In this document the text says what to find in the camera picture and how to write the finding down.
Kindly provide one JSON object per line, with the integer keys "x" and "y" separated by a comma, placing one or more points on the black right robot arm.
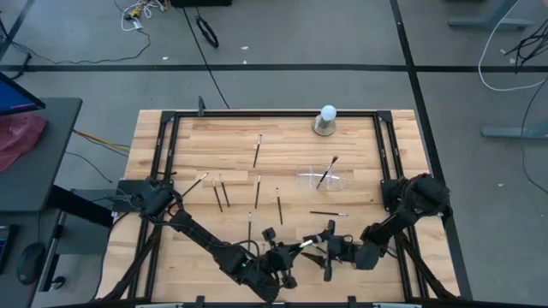
{"x": 402, "y": 218}

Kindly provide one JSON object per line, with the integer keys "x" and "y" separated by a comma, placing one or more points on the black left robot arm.
{"x": 205, "y": 241}

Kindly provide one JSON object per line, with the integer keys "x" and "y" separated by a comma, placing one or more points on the computer monitor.
{"x": 15, "y": 96}

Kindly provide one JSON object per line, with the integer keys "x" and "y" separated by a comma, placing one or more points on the black computer mouse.
{"x": 31, "y": 263}

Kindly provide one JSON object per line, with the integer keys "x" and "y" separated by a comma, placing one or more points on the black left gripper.
{"x": 280, "y": 258}

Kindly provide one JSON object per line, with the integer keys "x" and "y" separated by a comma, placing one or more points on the makeup brush brown fluffy head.
{"x": 327, "y": 171}

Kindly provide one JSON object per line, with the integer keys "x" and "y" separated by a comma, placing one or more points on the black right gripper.
{"x": 342, "y": 251}

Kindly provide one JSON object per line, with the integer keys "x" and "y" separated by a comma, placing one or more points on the metal lamp with white bulb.
{"x": 324, "y": 124}

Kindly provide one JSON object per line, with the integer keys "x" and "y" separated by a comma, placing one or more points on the clear acrylic container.
{"x": 338, "y": 184}

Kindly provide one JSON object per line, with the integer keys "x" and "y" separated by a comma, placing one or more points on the black side desk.
{"x": 38, "y": 171}

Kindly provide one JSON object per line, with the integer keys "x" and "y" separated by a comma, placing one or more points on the black aluminium table frame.
{"x": 274, "y": 114}

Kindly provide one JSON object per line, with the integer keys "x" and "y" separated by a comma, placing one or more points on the grey desk foot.
{"x": 514, "y": 130}
{"x": 488, "y": 21}

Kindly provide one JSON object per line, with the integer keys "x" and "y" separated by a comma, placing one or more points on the pink cloth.
{"x": 19, "y": 139}

